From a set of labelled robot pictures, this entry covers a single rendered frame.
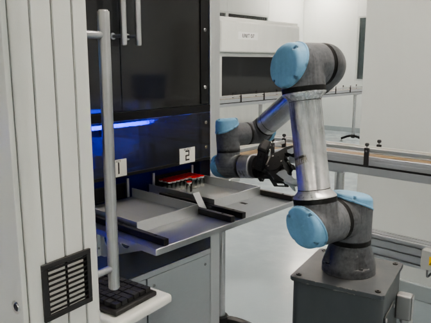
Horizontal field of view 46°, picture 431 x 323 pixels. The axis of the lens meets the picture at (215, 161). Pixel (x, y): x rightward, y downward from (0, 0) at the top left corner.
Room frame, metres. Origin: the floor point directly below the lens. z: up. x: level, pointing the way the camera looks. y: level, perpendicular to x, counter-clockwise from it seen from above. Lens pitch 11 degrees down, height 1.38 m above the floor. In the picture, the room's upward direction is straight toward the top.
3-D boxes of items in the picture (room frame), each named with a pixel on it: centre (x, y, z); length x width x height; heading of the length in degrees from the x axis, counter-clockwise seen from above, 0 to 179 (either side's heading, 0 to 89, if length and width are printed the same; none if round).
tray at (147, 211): (1.65, 0.27, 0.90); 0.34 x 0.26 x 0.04; 48
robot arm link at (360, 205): (1.39, -0.38, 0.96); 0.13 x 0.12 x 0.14; 127
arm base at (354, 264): (1.39, -0.38, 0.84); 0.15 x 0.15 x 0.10
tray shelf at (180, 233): (1.73, 0.10, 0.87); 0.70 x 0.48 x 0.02; 138
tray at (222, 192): (1.91, 0.04, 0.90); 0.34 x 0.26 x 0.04; 48
